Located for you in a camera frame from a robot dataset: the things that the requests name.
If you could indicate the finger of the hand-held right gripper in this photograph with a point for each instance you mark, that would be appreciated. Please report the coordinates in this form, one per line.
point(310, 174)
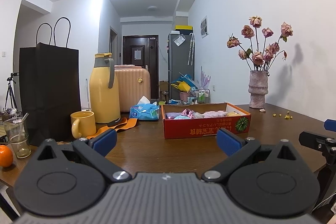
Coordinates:
point(330, 125)
point(315, 140)

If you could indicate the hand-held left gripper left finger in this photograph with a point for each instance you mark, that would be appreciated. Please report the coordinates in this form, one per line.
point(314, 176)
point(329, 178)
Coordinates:
point(106, 141)

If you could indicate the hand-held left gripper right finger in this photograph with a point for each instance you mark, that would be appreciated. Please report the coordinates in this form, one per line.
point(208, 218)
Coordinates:
point(228, 141)

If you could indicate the red orange cardboard box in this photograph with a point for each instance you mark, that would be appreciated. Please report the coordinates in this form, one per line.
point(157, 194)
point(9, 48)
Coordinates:
point(199, 130)

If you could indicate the yellow mug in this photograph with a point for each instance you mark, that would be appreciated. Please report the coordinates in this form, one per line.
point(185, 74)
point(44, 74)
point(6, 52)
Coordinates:
point(85, 125)

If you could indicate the yellow plush toy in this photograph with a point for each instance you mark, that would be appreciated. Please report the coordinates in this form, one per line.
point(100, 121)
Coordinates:
point(233, 113)

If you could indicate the light pink fluffy cloth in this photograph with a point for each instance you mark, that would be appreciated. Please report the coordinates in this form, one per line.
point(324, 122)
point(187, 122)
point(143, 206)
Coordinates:
point(215, 113)

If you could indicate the scattered yellow flower bits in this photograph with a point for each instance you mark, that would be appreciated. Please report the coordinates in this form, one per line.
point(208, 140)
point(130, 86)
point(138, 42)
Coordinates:
point(286, 116)

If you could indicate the yellow thermos jug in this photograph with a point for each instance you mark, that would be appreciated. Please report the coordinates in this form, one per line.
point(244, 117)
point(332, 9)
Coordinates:
point(103, 98)

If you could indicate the blue tissue pack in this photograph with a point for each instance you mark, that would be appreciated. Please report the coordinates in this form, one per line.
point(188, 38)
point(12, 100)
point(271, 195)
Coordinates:
point(144, 113)

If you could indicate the pink satin scrunchie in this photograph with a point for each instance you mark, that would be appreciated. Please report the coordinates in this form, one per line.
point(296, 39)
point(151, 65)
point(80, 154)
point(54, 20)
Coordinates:
point(187, 112)

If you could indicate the pink suitcase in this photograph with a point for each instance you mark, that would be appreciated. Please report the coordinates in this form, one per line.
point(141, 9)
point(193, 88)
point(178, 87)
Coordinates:
point(134, 90)

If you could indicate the pink textured vase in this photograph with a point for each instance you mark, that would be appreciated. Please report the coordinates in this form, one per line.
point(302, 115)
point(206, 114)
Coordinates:
point(258, 90)

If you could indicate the light purple cloth pouch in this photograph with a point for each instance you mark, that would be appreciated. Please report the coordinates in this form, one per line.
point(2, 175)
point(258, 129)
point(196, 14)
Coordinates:
point(172, 115)

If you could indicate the pink bucket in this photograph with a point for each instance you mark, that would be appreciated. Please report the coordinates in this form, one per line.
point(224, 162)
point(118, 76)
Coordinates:
point(184, 96)

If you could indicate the purple flower decoration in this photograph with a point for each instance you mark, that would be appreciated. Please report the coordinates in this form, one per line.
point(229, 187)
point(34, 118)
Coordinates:
point(205, 78)

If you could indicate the yellow plastic toy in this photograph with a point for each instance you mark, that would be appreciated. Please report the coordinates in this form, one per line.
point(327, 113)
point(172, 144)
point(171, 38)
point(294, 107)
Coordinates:
point(182, 87)

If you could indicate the black paper bag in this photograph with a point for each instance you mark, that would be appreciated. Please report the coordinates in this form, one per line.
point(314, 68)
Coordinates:
point(47, 87)

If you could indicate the clear stirring stick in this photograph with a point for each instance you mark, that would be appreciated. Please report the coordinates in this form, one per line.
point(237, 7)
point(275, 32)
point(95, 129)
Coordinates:
point(24, 120)

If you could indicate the dried pink roses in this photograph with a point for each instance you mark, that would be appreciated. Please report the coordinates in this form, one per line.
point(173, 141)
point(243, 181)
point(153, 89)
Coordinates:
point(257, 58)

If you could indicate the drinking glass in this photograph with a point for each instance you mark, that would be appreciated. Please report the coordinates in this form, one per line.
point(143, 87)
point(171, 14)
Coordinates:
point(18, 146)

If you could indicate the grey refrigerator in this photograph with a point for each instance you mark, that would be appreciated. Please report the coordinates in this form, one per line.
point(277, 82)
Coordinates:
point(181, 61)

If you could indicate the white paper notice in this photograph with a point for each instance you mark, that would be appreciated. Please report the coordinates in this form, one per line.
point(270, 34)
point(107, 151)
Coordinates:
point(138, 54)

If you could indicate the grey interior door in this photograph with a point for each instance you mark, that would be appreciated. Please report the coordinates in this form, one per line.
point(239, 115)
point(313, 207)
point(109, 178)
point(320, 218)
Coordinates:
point(113, 45)

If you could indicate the white folded umbrella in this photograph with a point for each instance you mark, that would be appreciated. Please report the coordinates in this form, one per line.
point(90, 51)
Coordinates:
point(191, 48)

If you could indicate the orange fruit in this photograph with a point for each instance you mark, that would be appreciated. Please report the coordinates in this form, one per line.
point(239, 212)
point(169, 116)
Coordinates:
point(5, 157)

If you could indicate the dark brown entrance door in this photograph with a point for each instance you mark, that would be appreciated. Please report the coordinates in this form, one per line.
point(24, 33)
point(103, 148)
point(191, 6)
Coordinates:
point(140, 43)

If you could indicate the clear plastic bag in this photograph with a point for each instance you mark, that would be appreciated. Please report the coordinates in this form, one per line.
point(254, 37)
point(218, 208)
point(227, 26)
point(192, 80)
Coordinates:
point(180, 40)

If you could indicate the yellow flat box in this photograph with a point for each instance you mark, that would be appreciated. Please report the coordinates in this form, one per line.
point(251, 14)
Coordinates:
point(183, 27)

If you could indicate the small ceiling fixture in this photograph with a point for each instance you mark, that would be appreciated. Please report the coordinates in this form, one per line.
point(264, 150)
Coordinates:
point(152, 7)

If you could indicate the black camera tripod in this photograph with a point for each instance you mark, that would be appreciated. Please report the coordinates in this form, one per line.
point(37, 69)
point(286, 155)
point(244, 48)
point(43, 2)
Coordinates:
point(10, 80)

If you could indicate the wall picture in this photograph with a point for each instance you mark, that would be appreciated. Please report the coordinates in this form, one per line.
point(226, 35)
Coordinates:
point(204, 26)

